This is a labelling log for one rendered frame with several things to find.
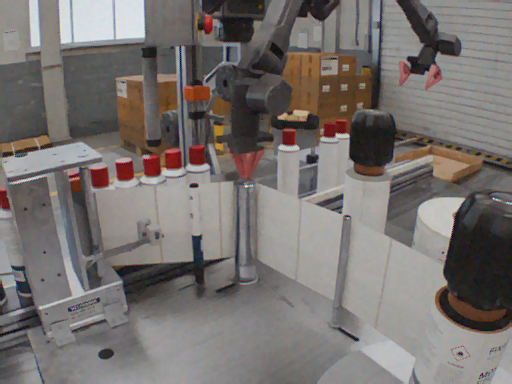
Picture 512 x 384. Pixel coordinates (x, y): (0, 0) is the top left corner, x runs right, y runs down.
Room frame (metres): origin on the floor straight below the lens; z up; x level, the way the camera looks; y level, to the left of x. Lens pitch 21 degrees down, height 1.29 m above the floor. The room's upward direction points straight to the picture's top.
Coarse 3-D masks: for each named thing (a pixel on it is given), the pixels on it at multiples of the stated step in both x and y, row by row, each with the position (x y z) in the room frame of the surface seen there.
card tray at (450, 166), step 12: (396, 156) 1.48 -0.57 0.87; (408, 156) 1.54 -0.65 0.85; (420, 156) 1.61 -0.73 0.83; (444, 156) 1.60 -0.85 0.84; (456, 156) 1.56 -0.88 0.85; (468, 156) 1.51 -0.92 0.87; (444, 168) 1.44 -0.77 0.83; (456, 168) 1.44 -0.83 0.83; (468, 168) 1.37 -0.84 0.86; (480, 168) 1.46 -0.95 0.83; (444, 180) 1.31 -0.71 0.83; (456, 180) 1.30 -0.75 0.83
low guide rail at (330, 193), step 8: (416, 160) 1.27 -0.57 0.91; (424, 160) 1.29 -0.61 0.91; (432, 160) 1.33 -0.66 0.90; (392, 168) 1.17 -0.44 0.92; (400, 168) 1.19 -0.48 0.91; (408, 168) 1.22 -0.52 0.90; (344, 184) 1.03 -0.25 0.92; (320, 192) 0.97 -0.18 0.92; (328, 192) 0.97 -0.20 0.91; (336, 192) 0.99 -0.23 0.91; (304, 200) 0.92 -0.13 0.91; (312, 200) 0.94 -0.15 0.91; (320, 200) 0.96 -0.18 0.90
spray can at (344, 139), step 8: (336, 120) 1.07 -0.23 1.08; (344, 120) 1.07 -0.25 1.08; (344, 128) 1.06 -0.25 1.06; (336, 136) 1.06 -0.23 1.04; (344, 136) 1.05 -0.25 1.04; (344, 144) 1.05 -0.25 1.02; (344, 152) 1.05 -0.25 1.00; (344, 160) 1.05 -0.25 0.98; (344, 168) 1.05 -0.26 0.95; (336, 176) 1.05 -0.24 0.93; (344, 176) 1.05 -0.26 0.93; (336, 184) 1.05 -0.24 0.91
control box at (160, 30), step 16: (144, 0) 0.77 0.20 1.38; (160, 0) 0.77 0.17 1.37; (176, 0) 0.78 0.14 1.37; (192, 0) 0.78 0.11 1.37; (144, 16) 0.77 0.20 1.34; (160, 16) 0.77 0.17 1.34; (176, 16) 0.78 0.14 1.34; (192, 16) 0.78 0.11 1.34; (144, 32) 0.77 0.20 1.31; (160, 32) 0.77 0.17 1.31; (176, 32) 0.78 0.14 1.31; (192, 32) 0.78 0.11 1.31
